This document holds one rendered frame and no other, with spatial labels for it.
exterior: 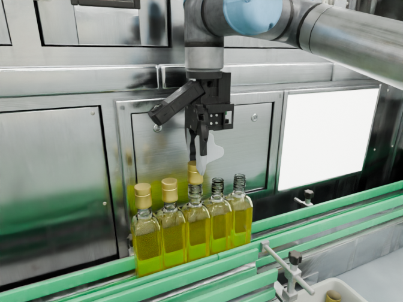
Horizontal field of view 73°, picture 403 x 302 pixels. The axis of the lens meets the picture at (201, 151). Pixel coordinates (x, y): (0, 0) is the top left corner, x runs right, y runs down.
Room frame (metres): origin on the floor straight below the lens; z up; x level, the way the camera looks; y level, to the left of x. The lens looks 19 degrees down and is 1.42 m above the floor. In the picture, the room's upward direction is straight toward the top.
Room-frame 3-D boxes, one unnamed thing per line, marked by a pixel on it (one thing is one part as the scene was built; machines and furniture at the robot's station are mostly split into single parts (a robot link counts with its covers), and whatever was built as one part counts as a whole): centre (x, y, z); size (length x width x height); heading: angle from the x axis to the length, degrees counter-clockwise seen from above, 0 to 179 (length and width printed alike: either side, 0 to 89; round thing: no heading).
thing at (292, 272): (0.50, -0.19, 0.95); 0.17 x 0.03 x 0.12; 24
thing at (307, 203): (0.79, -0.33, 0.94); 0.07 x 0.04 x 0.13; 24
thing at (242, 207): (0.60, -0.09, 0.99); 0.06 x 0.06 x 0.21; 24
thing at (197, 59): (0.56, 0.00, 1.41); 0.08 x 0.08 x 0.05
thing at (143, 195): (0.50, 0.12, 1.14); 0.04 x 0.04 x 0.04
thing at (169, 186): (0.53, 0.07, 1.14); 0.04 x 0.04 x 0.04
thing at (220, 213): (0.58, -0.04, 0.99); 0.06 x 0.06 x 0.21; 25
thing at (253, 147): (0.80, -0.21, 1.15); 0.90 x 0.03 x 0.34; 114
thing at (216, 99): (0.56, -0.01, 1.33); 0.09 x 0.08 x 0.12; 113
